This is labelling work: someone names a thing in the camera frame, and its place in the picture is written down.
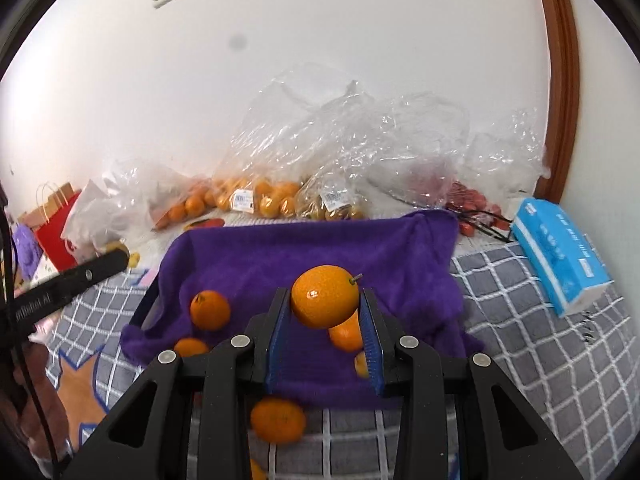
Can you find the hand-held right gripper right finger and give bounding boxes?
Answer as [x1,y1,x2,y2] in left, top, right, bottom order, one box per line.
[360,287,583,480]

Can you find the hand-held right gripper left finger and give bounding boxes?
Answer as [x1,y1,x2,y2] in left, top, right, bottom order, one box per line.
[62,287,292,480]

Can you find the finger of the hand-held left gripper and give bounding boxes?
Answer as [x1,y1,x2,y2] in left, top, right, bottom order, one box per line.
[55,249,131,293]

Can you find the large orange mandarin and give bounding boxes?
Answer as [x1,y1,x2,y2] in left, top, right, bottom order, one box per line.
[290,265,362,330]

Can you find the mandarin with green calyx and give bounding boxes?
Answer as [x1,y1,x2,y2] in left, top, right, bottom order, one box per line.
[190,290,232,332]

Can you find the purple towel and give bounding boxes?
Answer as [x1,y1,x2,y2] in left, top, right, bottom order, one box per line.
[120,209,486,411]

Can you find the clear bag of yellow-green fruits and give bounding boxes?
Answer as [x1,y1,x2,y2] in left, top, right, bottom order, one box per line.
[295,170,371,222]

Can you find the red paper bag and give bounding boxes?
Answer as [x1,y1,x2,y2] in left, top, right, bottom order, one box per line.
[32,190,83,271]

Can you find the white plastic bag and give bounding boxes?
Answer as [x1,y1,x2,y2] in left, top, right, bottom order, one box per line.
[60,177,131,266]

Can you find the purple item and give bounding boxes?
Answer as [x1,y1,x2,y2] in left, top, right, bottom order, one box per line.
[11,225,41,281]

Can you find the brown paper bag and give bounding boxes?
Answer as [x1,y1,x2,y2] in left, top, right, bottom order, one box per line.
[17,182,76,231]

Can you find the grey checked star blanket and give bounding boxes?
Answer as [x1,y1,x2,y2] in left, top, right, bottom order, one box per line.
[45,245,636,480]

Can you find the black eyeglasses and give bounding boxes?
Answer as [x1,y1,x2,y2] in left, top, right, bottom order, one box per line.
[445,205,516,245]

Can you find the clear bag of cherry tomatoes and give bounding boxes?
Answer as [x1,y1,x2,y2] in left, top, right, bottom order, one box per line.
[350,92,503,238]

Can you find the blue tissue pack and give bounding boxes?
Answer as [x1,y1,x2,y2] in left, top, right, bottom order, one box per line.
[510,197,617,318]

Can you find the crumpled clear plastic bag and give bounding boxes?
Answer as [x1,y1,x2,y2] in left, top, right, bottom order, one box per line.
[460,107,553,196]

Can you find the brown wooden door frame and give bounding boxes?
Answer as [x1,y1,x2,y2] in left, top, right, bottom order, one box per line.
[530,0,581,206]

